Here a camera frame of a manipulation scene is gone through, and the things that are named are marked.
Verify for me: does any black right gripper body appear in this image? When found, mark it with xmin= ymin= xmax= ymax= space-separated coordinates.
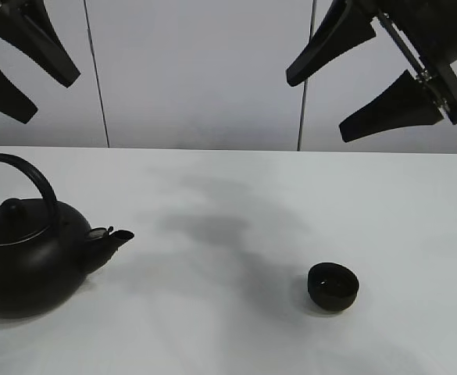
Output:
xmin=376 ymin=1 xmax=457 ymax=124

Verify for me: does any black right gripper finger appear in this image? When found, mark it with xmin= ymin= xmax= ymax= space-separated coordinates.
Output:
xmin=286 ymin=0 xmax=377 ymax=87
xmin=339 ymin=70 xmax=443 ymax=142

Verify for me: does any black cast iron teapot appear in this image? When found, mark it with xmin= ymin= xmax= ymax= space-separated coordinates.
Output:
xmin=0 ymin=153 xmax=134 ymax=319

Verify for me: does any small black teacup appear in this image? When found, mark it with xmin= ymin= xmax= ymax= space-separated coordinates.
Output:
xmin=307 ymin=262 xmax=360 ymax=313

